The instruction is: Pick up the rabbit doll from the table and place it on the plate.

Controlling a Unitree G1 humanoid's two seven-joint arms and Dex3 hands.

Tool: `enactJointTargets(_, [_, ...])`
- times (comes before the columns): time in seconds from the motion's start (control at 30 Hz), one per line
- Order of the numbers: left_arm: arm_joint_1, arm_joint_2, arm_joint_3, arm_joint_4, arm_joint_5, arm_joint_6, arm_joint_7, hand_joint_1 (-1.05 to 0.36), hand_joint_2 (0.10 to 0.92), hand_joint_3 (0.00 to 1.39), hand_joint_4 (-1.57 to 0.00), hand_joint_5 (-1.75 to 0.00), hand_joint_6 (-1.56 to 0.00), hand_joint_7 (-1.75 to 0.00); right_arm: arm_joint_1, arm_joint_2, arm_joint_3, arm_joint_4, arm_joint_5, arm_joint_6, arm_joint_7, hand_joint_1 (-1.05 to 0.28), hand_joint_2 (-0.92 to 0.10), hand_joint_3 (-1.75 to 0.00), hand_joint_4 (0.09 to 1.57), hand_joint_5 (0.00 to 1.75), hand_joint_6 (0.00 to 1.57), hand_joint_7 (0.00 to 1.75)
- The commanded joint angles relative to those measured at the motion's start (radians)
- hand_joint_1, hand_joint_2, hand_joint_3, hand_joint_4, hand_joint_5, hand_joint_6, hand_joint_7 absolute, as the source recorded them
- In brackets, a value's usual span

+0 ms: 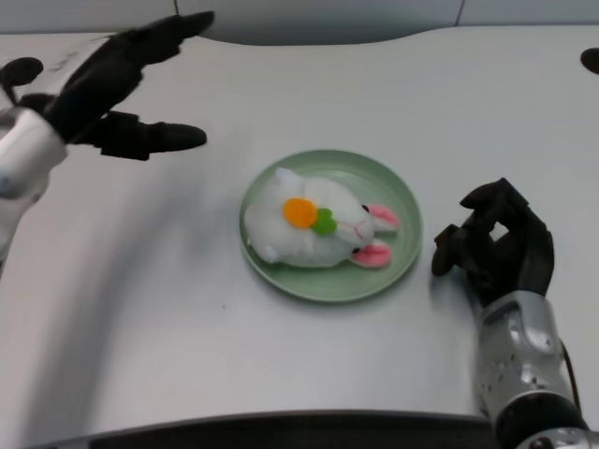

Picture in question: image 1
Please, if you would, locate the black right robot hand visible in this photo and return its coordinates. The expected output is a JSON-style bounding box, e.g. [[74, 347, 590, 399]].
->
[[431, 177, 556, 309]]

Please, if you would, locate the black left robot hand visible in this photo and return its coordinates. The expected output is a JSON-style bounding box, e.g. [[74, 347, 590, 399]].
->
[[0, 10, 216, 163]]

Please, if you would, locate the white rabbit plush doll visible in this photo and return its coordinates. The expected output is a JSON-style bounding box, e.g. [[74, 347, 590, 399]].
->
[[244, 167, 401, 270]]

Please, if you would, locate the green round plate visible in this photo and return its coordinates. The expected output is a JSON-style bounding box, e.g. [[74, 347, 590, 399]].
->
[[239, 149, 424, 305]]

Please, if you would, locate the black table cable grommet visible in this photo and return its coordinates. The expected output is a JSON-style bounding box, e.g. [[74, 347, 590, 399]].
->
[[579, 47, 599, 75], [0, 57, 44, 87]]

